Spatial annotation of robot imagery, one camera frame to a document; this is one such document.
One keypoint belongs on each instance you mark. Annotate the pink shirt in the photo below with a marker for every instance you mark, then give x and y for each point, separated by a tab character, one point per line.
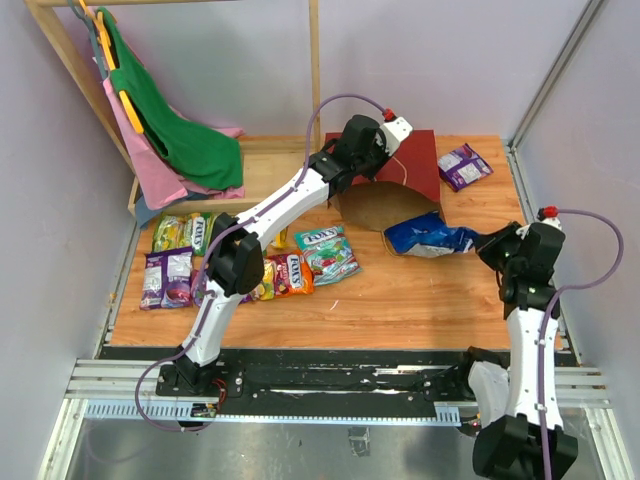
156	178

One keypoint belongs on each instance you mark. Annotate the orange Fox's candy bag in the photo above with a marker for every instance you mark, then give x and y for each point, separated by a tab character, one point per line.
285	275

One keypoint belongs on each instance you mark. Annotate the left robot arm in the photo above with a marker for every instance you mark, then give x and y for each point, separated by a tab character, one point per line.
233	264

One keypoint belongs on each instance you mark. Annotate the green Fox's candy bag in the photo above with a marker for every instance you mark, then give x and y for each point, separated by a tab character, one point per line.
192	230

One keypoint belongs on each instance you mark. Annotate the blue grey cloth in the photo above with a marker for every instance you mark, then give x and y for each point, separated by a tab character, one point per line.
144	214

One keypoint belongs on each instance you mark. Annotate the purple Fox's candy bag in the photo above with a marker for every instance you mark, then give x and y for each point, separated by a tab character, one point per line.
199	287

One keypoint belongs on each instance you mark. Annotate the blue snack pack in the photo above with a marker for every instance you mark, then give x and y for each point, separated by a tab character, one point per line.
428	236

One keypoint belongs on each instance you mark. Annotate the purple snack bag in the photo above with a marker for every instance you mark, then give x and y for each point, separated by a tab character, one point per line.
462	167
167	279

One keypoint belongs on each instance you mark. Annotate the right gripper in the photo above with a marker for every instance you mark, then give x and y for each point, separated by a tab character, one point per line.
486	244

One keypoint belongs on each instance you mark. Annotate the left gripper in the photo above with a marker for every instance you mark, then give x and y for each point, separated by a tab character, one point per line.
380	145

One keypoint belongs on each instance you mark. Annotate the yellow snack pack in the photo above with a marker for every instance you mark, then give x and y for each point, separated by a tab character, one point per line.
280	242

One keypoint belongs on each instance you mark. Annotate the green shirt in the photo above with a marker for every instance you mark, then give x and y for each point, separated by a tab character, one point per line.
197	152

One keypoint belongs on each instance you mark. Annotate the grey hanger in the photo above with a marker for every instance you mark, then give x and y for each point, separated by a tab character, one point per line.
98	36

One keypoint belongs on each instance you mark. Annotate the wooden clothes rack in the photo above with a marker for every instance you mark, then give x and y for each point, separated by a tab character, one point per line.
269	161

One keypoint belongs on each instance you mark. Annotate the aluminium frame post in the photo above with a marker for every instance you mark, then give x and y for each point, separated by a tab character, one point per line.
577	34

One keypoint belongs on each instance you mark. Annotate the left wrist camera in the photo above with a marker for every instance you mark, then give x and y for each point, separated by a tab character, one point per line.
393	133

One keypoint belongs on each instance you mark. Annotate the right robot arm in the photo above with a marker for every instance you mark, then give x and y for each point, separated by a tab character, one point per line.
522	433

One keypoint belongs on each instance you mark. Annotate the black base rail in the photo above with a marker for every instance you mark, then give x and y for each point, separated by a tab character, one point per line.
330	384

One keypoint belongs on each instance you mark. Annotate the red brown paper bag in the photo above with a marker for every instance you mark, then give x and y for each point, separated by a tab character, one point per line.
407	187

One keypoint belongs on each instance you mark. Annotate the teal mint Fox's candy bag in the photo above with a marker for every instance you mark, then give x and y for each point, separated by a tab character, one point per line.
328	253

